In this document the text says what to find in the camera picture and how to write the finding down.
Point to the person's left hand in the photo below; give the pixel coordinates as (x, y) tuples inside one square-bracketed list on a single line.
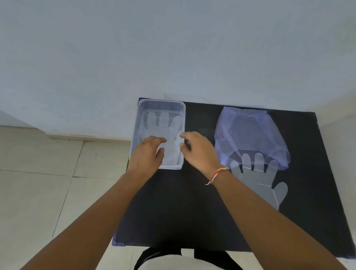
[(144, 158)]

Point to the person's right hand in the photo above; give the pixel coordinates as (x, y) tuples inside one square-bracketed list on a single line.
[(203, 153)]

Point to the person's right thumb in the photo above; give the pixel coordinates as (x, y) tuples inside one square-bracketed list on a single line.
[(185, 146)]

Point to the person's left thumb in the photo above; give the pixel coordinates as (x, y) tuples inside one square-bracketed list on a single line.
[(160, 153)]

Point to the clear plastic container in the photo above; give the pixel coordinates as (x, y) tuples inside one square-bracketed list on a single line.
[(173, 111)]

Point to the person's left forearm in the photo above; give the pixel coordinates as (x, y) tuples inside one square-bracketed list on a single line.
[(91, 222)]

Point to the person's right forearm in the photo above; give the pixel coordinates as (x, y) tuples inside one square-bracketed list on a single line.
[(267, 228)]

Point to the clear plastic glove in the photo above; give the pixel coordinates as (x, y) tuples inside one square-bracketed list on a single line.
[(167, 125), (261, 178)]

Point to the black table mat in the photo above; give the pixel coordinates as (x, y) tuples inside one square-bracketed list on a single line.
[(183, 200)]

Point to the blue translucent plastic bag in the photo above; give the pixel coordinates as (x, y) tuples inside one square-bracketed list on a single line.
[(250, 133)]

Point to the person's white shirt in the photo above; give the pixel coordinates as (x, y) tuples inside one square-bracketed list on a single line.
[(180, 263)]

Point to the person's black garment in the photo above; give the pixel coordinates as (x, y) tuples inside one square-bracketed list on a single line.
[(222, 257)]

